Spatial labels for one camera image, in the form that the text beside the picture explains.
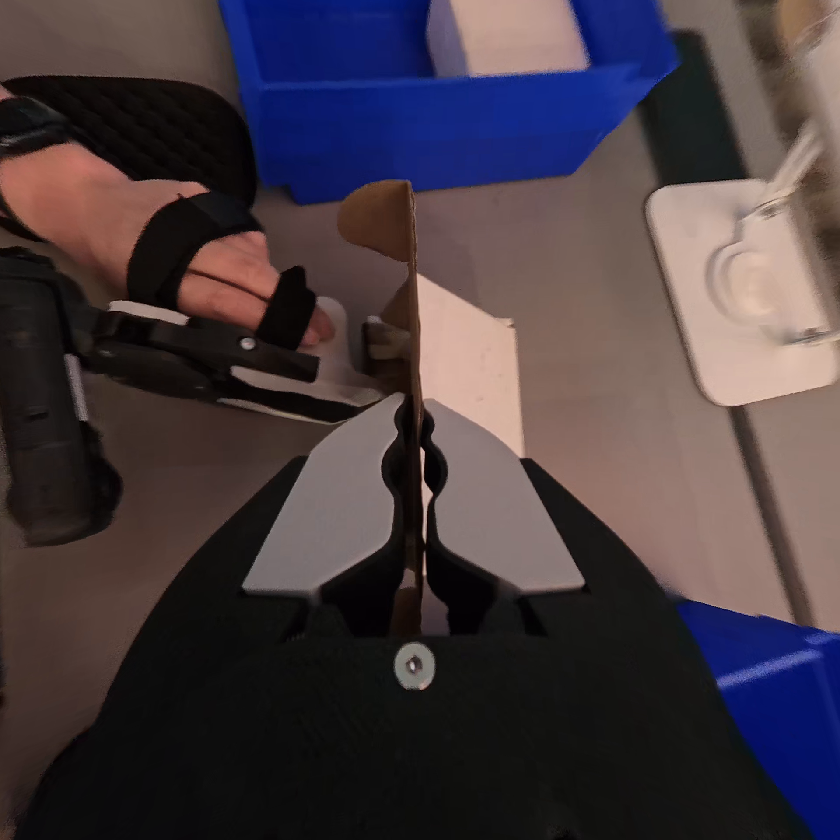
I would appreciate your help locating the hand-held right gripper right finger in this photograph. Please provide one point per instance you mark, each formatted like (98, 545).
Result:
(499, 518)

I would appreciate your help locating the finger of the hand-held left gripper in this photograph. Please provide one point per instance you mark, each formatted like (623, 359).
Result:
(387, 341)

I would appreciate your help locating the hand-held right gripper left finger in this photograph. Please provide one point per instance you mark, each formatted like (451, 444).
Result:
(321, 518)

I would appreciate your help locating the white cardboard box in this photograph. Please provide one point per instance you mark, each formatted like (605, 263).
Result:
(512, 39)
(472, 367)

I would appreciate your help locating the person's left hand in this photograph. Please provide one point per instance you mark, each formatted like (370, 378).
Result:
(79, 210)

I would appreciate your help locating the blue plastic bin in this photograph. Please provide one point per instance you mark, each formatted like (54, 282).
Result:
(426, 138)
(774, 689)

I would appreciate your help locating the black wristwatch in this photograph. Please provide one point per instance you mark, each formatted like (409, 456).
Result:
(29, 124)

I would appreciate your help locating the instruction sheet on stand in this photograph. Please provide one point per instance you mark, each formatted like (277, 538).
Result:
(689, 262)

